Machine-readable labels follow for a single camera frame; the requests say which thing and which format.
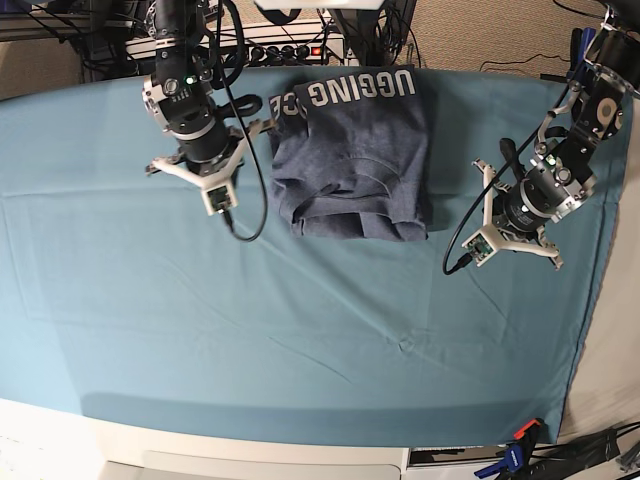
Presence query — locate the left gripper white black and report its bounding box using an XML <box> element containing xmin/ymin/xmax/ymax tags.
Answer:
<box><xmin>473</xmin><ymin>159</ymin><xmax>564</xmax><ymax>270</ymax></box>

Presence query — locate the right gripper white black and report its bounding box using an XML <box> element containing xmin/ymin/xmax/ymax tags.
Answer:
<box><xmin>145</xmin><ymin>120</ymin><xmax>275</xmax><ymax>193</ymax></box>

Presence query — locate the blue-grey heathered T-shirt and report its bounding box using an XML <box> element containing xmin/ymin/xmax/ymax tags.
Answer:
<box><xmin>269</xmin><ymin>66</ymin><xmax>430</xmax><ymax>242</ymax></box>

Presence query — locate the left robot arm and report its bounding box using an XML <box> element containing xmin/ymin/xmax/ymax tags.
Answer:
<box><xmin>458</xmin><ymin>1</ymin><xmax>639</xmax><ymax>268</ymax></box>

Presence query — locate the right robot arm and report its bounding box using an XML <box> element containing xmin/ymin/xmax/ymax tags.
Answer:
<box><xmin>142</xmin><ymin>1</ymin><xmax>274</xmax><ymax>202</ymax></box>

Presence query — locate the white power strip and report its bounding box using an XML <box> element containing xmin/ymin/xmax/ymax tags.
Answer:
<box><xmin>125</xmin><ymin>31</ymin><xmax>348</xmax><ymax>67</ymax></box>

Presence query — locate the teal table cloth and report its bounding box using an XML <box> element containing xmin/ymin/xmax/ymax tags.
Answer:
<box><xmin>1</xmin><ymin>70</ymin><xmax>633</xmax><ymax>447</ymax></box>

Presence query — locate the blue clamp top right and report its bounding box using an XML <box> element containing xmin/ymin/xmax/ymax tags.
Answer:
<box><xmin>567</xmin><ymin>27</ymin><xmax>596</xmax><ymax>82</ymax></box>

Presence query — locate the orange blue clamp bottom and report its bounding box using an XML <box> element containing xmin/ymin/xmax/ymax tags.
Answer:
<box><xmin>474</xmin><ymin>418</ymin><xmax>544</xmax><ymax>479</ymax></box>

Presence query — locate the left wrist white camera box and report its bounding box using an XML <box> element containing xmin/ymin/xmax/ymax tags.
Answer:
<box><xmin>462</xmin><ymin>228</ymin><xmax>498</xmax><ymax>267</ymax></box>

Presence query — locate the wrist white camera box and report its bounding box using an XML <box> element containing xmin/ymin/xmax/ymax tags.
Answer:
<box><xmin>462</xmin><ymin>228</ymin><xmax>498</xmax><ymax>267</ymax></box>
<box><xmin>201</xmin><ymin>182</ymin><xmax>238</xmax><ymax>216</ymax></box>

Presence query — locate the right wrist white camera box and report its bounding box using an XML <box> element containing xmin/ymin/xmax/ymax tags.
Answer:
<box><xmin>201</xmin><ymin>182</ymin><xmax>238</xmax><ymax>216</ymax></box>

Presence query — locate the black cable to camera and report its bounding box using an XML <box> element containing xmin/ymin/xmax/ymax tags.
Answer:
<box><xmin>441</xmin><ymin>74</ymin><xmax>586</xmax><ymax>276</ymax></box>
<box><xmin>199</xmin><ymin>0</ymin><xmax>271</xmax><ymax>244</ymax></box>

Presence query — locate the black cable bundle bottom right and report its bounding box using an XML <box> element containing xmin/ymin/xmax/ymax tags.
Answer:
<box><xmin>529</xmin><ymin>422</ymin><xmax>640</xmax><ymax>480</ymax></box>

